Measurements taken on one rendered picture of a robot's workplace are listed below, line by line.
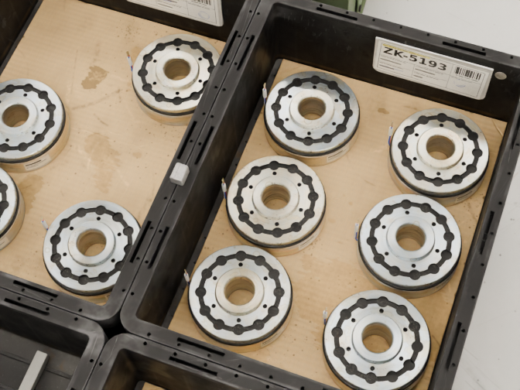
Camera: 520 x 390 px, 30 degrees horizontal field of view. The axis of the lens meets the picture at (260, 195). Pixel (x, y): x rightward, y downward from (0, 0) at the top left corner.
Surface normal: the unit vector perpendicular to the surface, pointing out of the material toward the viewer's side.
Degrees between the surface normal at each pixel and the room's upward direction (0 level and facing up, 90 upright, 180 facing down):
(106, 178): 0
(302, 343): 0
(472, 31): 0
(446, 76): 90
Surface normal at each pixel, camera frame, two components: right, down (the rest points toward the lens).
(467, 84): -0.35, 0.85
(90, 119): -0.04, -0.44
